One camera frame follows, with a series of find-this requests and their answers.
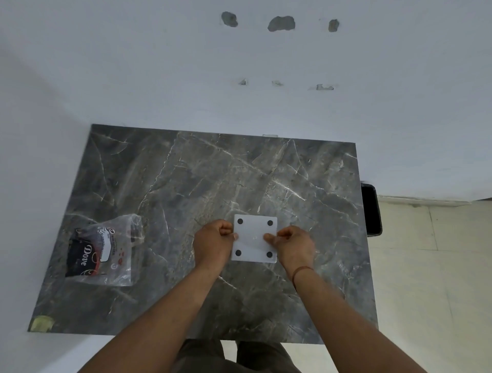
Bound person's left forearm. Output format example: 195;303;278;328
78;265;223;373

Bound person's right hand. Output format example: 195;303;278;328
263;225;316;272

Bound white square card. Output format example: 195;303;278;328
231;214;278;264

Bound person's right forearm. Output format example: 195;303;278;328
284;265;436;373

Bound red thread wristband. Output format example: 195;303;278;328
291;266;314;283

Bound dark sachet strip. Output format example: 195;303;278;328
66;228;105;278

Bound clear plastic bag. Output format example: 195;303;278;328
64;214;144;287

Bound black stool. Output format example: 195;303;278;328
361;183;383;237

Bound yellow tape piece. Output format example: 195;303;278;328
31;316;54;332

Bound person's grey trousers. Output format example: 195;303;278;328
171;338;304;373

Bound person's left hand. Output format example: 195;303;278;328
192;219;237;272

